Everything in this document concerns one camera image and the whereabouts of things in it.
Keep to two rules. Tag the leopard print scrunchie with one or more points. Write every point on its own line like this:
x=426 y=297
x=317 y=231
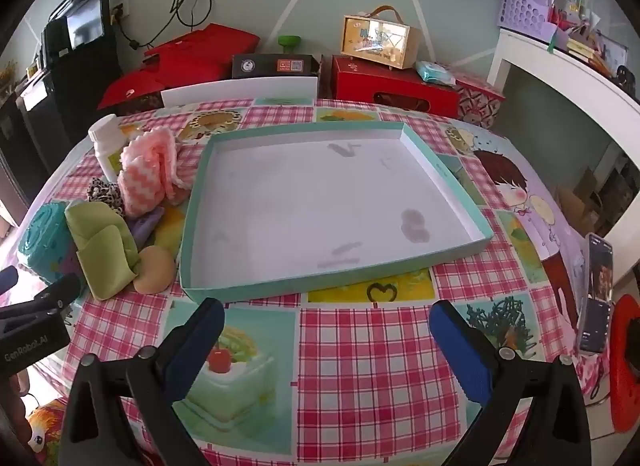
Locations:
x=107 y=193

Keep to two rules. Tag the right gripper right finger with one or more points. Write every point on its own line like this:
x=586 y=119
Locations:
x=555 y=431

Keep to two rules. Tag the black carton box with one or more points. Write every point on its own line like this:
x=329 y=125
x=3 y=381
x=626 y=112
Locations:
x=274 y=65

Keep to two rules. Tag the beige round sponge puff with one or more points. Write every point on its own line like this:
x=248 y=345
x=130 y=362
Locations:
x=156 y=271

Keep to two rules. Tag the teal shallow box tray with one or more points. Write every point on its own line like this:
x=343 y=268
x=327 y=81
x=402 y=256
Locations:
x=306 y=206

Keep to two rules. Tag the white green-label bottle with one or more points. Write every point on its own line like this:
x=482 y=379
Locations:
x=108 y=142

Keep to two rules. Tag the blue wet wipes pack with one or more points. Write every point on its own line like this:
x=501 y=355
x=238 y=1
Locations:
x=433 y=73

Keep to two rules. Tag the yellow handled gift box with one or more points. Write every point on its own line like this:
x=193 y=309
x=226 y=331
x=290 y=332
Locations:
x=380 y=36

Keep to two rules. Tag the purple perforated file basket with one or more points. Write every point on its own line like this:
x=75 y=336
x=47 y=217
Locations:
x=528 y=17

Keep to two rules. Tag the green dumbbell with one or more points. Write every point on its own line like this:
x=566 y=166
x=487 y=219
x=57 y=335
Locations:
x=289 y=43

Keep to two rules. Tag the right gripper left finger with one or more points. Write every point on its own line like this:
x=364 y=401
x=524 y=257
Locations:
x=96 y=429

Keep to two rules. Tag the white foam board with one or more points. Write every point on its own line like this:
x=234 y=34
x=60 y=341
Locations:
x=242 y=89

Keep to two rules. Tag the teal plastic lidded box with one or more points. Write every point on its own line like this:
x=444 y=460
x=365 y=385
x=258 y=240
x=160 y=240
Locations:
x=47 y=248

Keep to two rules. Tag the green cloth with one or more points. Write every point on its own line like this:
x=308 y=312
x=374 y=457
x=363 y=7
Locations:
x=106 y=250

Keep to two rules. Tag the purple tissue pack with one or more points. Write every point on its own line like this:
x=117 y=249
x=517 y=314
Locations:
x=141 y=228

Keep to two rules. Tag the smartphone on stand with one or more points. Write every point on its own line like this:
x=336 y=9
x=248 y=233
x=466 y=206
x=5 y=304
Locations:
x=595 y=317

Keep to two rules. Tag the red cut-out box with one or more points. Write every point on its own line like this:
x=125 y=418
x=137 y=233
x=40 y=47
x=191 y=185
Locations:
x=359 y=80

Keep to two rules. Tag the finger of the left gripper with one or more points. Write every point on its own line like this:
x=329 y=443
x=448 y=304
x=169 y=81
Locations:
x=8 y=278
x=58 y=295

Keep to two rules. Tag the red round stool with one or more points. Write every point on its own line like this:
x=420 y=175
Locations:
x=624 y=362

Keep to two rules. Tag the black cabinet with printer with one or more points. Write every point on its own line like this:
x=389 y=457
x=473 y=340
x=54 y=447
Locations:
x=43 y=121

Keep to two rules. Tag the red gift bag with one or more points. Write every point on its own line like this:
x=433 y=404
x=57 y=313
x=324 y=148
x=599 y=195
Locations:
x=200 y=56

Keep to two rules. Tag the white desk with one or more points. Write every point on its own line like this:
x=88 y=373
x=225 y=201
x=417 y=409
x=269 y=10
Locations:
x=614 y=111

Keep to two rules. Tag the pink white knitted cloth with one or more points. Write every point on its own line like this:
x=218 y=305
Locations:
x=149 y=173

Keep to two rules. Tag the red patterned box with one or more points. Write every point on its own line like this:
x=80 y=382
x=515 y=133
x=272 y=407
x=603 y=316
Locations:
x=479 y=101

